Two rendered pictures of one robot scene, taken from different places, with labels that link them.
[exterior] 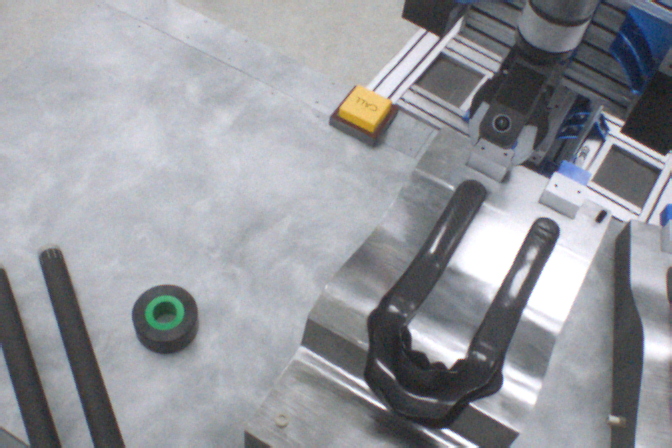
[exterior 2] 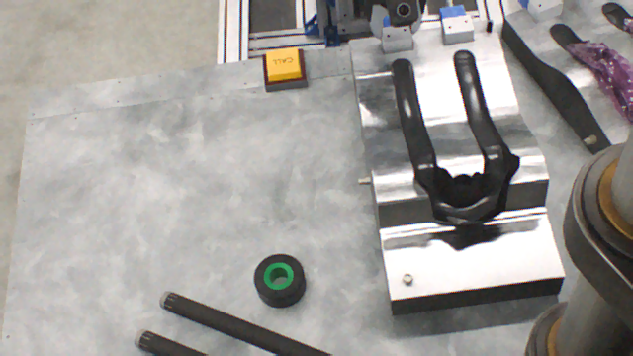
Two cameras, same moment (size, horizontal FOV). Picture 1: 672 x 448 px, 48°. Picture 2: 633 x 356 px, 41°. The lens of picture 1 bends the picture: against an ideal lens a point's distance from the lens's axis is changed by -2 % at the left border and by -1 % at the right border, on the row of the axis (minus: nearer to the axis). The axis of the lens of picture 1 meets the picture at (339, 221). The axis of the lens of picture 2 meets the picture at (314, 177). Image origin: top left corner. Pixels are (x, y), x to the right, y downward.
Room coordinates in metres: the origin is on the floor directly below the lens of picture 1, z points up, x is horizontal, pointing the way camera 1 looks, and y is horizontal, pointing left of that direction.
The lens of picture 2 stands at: (-0.20, 0.29, 2.01)
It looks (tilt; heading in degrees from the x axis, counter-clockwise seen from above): 56 degrees down; 342
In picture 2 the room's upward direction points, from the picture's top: 10 degrees counter-clockwise
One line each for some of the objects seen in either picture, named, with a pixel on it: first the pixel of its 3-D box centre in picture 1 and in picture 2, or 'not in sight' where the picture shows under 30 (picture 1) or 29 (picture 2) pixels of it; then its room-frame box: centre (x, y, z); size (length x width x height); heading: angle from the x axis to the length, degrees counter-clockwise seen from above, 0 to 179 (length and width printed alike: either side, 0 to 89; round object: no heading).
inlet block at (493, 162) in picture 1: (501, 142); (393, 24); (0.73, -0.20, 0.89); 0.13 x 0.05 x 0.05; 160
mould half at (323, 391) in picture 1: (446, 313); (446, 149); (0.46, -0.15, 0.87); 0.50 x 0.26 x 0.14; 159
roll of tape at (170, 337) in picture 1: (165, 318); (280, 280); (0.40, 0.19, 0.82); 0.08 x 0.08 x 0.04
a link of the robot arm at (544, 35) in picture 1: (550, 18); not in sight; (0.71, -0.19, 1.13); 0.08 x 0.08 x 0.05
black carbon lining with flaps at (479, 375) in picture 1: (469, 288); (451, 123); (0.47, -0.17, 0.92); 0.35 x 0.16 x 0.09; 159
